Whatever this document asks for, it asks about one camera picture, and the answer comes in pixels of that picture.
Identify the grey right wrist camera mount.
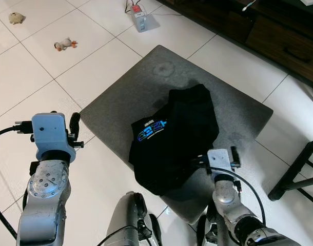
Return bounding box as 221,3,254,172
208,149,234,173

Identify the dark grey ottoman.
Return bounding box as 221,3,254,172
80,45,274,225

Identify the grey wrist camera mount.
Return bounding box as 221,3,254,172
32,113,76,162
208,149,234,173

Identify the black shirt with blue print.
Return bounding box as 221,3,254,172
128,84,220,196

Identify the dark wooden cabinet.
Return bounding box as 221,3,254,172
162,0,313,90

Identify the small beige toy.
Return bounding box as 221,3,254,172
8,12,26,25

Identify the silver robot leg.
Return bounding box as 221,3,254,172
105,191,162,246

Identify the black clothes rack silver rod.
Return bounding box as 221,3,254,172
268,140,313,208

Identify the grey power box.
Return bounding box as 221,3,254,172
130,3,148,33

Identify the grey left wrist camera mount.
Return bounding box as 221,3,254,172
32,113,76,162

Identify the small duck toy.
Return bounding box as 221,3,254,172
54,37,79,52

